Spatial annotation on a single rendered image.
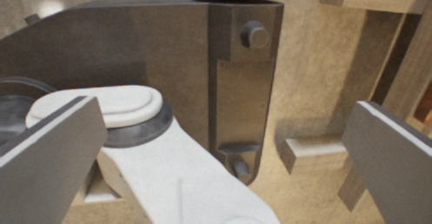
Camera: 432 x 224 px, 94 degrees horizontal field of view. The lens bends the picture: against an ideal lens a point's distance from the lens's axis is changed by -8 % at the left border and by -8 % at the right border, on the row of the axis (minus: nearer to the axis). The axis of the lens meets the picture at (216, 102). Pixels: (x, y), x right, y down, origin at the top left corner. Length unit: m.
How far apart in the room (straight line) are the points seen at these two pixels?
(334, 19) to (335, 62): 0.15
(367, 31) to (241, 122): 0.54
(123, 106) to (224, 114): 0.25
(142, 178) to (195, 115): 0.27
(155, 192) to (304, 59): 0.62
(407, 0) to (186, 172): 0.72
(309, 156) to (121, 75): 0.68
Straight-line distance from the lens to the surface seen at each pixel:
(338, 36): 0.81
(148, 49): 0.46
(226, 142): 0.57
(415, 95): 0.85
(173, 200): 0.27
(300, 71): 0.78
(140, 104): 0.35
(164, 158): 0.32
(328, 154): 0.93
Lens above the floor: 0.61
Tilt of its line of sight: 58 degrees down
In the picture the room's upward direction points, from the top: 160 degrees clockwise
